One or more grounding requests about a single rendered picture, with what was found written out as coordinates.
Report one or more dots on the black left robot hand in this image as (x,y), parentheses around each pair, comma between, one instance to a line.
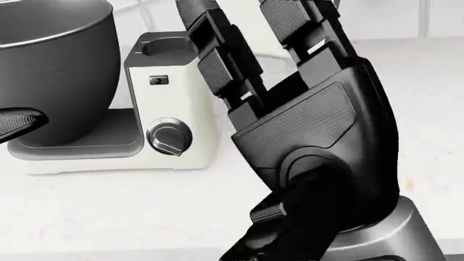
(20,121)

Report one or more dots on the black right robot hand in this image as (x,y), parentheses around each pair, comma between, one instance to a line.
(319,141)

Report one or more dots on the white stand mixer base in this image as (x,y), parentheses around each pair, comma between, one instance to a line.
(174,89)

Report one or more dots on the dark metal mixing bowl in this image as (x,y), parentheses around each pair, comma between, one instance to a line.
(54,70)

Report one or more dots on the silver black speed dial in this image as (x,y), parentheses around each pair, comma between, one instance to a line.
(168,140)

